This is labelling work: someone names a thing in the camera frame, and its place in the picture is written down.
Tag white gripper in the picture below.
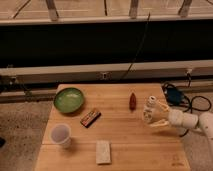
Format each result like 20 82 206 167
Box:
149 101 183 128

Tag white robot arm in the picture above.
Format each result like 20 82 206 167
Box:
152 104 213 143

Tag blue black power adapter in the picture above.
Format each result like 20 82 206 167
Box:
162 83 183 105

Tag small red-brown object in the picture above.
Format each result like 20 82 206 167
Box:
129 93 137 110

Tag beige sponge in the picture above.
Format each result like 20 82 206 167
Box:
96 140 111 164

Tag brown chocolate bar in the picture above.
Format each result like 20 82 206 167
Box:
80 109 101 128

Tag green bowl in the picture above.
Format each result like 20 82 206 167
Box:
53 87 84 114

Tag translucent plastic cup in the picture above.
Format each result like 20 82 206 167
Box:
50 124 71 149

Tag black floor cable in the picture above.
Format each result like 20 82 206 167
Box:
178 95 213 138

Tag black hanging cable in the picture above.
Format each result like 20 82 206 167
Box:
118 12 152 82

